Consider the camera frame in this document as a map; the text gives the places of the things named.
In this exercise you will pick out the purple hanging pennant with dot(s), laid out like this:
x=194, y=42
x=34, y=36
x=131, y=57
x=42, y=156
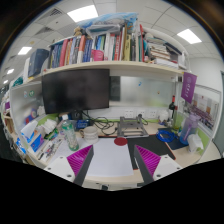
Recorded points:
x=189, y=82

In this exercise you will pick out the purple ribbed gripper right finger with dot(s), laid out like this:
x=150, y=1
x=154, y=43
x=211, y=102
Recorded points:
x=147, y=162

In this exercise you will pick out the stack of books right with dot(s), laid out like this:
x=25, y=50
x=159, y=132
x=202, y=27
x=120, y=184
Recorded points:
x=161, y=52

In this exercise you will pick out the white wall power sockets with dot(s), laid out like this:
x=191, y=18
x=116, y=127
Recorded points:
x=144, y=113

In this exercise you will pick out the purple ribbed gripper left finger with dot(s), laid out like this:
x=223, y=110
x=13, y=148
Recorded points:
x=79, y=163

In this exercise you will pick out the blue tissue box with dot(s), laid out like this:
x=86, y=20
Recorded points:
x=32, y=136

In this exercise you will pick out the black computer monitor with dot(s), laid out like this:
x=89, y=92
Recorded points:
x=76, y=90

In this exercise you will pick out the grey metal laptop stand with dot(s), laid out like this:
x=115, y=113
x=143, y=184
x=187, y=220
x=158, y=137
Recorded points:
x=131, y=127

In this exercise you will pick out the white tissue pack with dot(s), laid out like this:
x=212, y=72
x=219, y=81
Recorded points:
x=195, y=143

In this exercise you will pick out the purple translucent water jug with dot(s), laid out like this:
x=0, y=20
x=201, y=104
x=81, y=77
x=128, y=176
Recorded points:
x=190, y=126

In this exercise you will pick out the white ceramic mug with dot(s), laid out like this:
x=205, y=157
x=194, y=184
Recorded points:
x=90, y=134

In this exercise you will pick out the white wooden shelf board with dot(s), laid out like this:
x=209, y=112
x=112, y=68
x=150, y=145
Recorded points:
x=122, y=68

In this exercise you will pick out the clear plastic water bottle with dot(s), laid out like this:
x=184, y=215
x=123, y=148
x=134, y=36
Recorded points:
x=70, y=135

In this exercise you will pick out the black desk mat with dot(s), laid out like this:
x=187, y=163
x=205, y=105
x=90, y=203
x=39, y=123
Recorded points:
x=150, y=143

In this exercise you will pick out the dark blue binder box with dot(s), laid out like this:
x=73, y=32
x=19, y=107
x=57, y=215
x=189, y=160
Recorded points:
x=36, y=61

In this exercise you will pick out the row of books on shelf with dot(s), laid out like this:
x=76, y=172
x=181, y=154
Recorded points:
x=100, y=42

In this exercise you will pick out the white paper sheet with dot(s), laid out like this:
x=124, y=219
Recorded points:
x=109, y=160

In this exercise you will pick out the red round coaster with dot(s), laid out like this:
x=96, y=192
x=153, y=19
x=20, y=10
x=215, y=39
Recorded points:
x=120, y=141

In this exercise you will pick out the dark wine bottle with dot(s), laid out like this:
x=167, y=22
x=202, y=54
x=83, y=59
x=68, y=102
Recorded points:
x=172, y=110

